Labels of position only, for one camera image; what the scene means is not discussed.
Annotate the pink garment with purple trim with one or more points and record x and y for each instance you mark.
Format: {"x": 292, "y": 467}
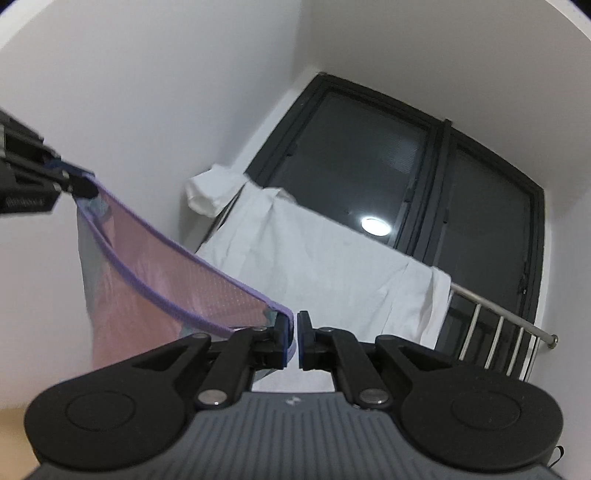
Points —
{"x": 161, "y": 277}

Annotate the dark framed window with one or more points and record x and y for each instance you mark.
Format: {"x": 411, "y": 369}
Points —
{"x": 369, "y": 138}

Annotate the white sheet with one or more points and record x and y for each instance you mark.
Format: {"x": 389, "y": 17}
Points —
{"x": 323, "y": 267}

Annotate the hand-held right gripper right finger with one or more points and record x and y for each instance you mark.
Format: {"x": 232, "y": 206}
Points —
{"x": 304, "y": 337}

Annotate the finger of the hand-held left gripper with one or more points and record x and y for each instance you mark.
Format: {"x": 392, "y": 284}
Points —
{"x": 69, "y": 170}
{"x": 83, "y": 185}

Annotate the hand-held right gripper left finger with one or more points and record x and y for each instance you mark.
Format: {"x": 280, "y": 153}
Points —
{"x": 288, "y": 333}

